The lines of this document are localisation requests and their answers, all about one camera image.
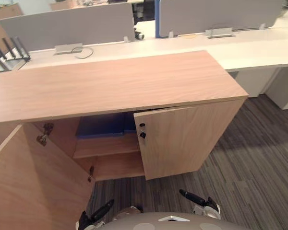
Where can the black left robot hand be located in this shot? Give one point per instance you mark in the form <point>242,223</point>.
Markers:
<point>96,214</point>

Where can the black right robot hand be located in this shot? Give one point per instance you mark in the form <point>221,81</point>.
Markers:
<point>201,203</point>

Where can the metal cabinet door hinge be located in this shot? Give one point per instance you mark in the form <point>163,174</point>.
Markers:
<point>43,136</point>
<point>91,173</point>

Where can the wooden cabinet door with lock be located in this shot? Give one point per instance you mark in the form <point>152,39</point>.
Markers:
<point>182,139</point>

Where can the wide wooden cabinet door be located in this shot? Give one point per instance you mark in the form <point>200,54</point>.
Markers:
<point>36,182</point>

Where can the wooden cabinet shelf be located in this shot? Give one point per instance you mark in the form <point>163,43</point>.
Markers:
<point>108,147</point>

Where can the black cabinet door lock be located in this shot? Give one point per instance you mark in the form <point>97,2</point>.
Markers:
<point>142,135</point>

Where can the light wooden office cabinet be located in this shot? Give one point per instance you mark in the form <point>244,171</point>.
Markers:
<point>115,81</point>

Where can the long white office desk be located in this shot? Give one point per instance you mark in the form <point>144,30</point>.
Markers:
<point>242,50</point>

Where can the grey robot torso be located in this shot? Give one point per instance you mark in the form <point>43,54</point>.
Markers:
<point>172,221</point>

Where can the white desk support panel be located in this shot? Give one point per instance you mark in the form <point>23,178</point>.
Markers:
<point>250,82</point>

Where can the black and white rack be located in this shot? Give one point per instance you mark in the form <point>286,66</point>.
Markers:
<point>12,54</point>

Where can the grey desk partition screen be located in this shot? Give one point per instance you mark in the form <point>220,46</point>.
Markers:
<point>69,26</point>
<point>218,14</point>

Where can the white drawer pedestal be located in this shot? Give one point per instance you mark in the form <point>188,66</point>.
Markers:
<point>284,91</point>

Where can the blue partition post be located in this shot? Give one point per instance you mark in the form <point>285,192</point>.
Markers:
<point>157,28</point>

